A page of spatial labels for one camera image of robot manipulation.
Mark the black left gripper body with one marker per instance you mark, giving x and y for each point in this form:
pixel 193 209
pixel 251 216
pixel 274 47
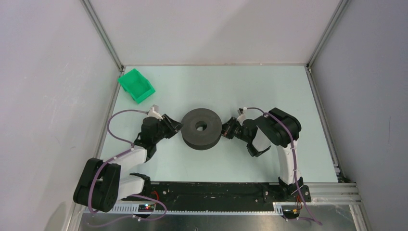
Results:
pixel 162 132

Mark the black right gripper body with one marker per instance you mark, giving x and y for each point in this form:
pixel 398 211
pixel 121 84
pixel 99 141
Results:
pixel 236 130

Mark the dark grey cable spool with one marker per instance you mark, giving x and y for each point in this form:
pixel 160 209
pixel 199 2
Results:
pixel 201 129

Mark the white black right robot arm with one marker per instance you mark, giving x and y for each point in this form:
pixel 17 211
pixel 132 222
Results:
pixel 273 127

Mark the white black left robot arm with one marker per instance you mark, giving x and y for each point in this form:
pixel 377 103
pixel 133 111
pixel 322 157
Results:
pixel 104 182

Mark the green plastic bin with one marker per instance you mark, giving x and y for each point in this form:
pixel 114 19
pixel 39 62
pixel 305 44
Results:
pixel 136 85

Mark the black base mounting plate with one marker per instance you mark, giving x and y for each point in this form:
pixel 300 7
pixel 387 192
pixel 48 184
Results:
pixel 218 196

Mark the left controller circuit board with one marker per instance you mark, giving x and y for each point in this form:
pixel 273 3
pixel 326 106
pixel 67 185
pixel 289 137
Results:
pixel 146 208

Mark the controller circuit board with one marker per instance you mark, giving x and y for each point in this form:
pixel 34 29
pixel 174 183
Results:
pixel 146 208
pixel 291 214

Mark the right controller circuit board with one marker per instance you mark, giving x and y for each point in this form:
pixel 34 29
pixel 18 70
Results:
pixel 291 214

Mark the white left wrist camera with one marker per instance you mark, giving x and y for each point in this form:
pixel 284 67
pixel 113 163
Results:
pixel 153 112

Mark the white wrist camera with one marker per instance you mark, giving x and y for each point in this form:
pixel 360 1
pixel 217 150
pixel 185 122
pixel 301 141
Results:
pixel 242 116
pixel 153 112

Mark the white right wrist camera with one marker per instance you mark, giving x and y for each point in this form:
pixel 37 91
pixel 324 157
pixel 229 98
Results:
pixel 242 116

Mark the slotted white cable duct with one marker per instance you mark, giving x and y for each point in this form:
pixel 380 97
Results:
pixel 133 209

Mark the aluminium frame rail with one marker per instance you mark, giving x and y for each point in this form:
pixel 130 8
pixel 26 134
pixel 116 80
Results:
pixel 94 18

